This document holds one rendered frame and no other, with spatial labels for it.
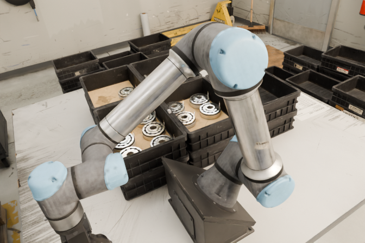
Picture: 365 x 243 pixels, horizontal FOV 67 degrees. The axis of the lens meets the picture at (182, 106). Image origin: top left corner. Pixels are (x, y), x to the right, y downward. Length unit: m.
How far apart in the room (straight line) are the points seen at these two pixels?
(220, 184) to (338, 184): 0.55
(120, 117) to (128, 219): 0.55
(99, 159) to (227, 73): 0.33
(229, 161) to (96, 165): 0.46
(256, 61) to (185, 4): 4.49
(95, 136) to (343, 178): 1.01
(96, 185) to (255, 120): 0.38
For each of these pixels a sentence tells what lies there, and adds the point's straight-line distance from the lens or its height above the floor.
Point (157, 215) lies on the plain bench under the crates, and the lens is 1.15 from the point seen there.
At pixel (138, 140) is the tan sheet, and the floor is 0.83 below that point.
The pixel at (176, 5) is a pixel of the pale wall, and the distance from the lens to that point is 4.96.
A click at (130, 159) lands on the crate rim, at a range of 1.05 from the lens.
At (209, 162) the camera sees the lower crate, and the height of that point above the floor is 0.72.
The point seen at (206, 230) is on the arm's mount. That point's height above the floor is 0.86.
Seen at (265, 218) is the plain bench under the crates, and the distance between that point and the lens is 1.14.
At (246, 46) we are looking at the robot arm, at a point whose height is 1.41.
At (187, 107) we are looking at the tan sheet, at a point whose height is 0.83.
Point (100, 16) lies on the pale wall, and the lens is 4.51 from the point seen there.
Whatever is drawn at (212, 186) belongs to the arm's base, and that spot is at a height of 0.90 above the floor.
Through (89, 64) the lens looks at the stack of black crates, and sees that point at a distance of 2.83.
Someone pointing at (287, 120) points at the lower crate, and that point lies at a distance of 1.46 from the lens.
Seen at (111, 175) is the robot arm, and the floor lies 1.19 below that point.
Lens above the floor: 1.63
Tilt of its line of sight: 34 degrees down
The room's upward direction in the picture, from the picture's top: 5 degrees counter-clockwise
